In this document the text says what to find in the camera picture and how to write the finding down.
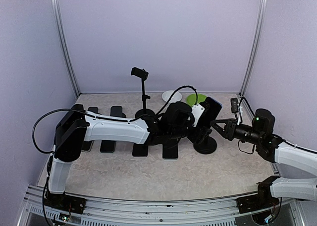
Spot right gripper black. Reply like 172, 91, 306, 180
211, 118, 264, 145

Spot black round base stand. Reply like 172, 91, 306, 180
194, 129, 217, 155

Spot black phone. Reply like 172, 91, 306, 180
197, 97, 222, 128
132, 143, 148, 157
100, 140, 116, 153

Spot tall black clamp phone mount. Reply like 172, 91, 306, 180
131, 67, 155, 118

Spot dark grey folding phone stand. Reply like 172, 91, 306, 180
88, 107, 99, 114

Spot phone with clear case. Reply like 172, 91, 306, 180
81, 141, 93, 152

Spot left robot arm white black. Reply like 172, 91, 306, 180
48, 102, 211, 209

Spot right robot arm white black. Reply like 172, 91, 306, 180
211, 109, 317, 208

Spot green plate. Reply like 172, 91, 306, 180
186, 94, 207, 107

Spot white ceramic bowl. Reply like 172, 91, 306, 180
161, 90, 182, 103

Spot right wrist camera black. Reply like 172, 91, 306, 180
230, 98, 239, 113

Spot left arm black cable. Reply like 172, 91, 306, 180
31, 84, 200, 155

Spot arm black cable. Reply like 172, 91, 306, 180
237, 96, 317, 155
31, 84, 200, 155

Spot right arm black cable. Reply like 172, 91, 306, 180
237, 96, 317, 155

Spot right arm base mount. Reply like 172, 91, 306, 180
236, 176, 280, 214

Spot front aluminium rail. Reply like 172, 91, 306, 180
14, 185, 308, 226

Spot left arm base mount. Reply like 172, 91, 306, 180
44, 192, 86, 215

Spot right aluminium frame post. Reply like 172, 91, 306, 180
239, 0, 267, 97

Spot aluminium frame post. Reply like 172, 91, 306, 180
51, 0, 81, 98
239, 0, 267, 97

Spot left aluminium frame post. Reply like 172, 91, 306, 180
51, 0, 81, 98

